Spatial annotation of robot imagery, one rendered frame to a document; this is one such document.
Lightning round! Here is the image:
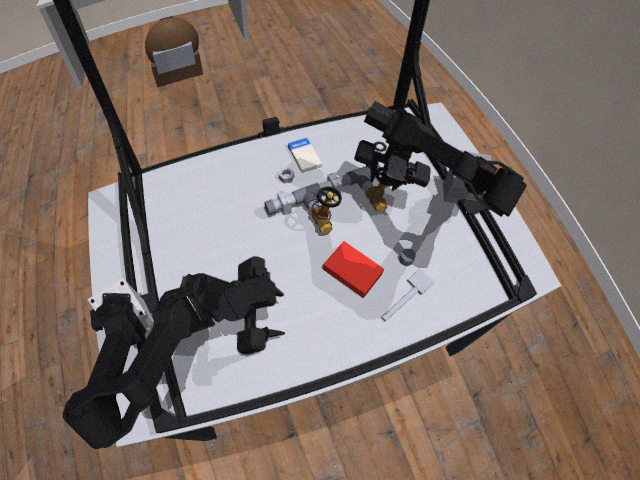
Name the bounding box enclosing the dark grey hex nut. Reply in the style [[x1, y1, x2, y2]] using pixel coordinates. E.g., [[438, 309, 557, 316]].
[[279, 168, 294, 183]]

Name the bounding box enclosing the red block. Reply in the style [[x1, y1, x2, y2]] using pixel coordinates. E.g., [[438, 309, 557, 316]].
[[323, 241, 384, 298]]

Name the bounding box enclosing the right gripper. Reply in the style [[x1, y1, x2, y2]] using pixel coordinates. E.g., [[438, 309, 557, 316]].
[[237, 256, 285, 354]]

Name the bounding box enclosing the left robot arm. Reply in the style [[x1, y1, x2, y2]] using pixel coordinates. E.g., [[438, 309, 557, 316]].
[[364, 101, 527, 216]]

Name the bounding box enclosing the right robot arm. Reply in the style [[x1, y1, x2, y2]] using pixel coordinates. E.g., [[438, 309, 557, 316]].
[[63, 265, 276, 449]]

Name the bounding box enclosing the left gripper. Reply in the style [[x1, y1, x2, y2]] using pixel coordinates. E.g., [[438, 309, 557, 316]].
[[354, 140, 431, 187]]

